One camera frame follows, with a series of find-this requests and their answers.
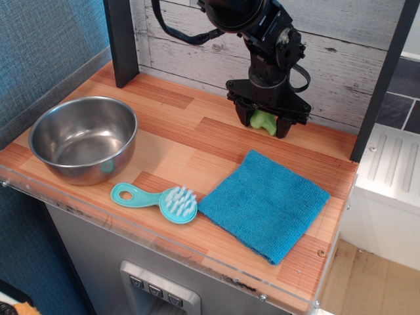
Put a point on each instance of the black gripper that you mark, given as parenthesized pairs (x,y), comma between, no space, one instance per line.
(278,100)

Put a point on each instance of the green toy broccoli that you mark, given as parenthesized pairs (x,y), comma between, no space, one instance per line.
(260,119)

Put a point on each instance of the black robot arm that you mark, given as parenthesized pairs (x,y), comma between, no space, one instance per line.
(267,30)

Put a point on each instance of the blue cloth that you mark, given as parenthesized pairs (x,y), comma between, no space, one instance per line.
(265,206)

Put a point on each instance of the teal dish brush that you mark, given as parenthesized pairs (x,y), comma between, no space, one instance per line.
(178,205)

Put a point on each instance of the white toy sink unit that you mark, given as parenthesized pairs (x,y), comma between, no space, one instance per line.
(382,215)

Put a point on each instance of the stainless steel bowl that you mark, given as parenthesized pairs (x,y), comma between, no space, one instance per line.
(85,141)

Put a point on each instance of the silver dispenser panel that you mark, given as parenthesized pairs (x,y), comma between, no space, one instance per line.
(149,293)

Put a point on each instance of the grey toy fridge cabinet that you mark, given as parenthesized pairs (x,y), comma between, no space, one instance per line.
(218,244)

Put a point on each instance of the clear acrylic edge guard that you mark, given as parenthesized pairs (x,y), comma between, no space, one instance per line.
(98,240)

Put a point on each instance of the right black post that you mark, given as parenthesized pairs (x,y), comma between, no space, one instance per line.
(403,27)

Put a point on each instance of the black post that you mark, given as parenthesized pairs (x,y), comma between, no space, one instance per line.
(122,40)
(403,27)

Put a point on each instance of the left black post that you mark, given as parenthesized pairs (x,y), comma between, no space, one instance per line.
(122,40)

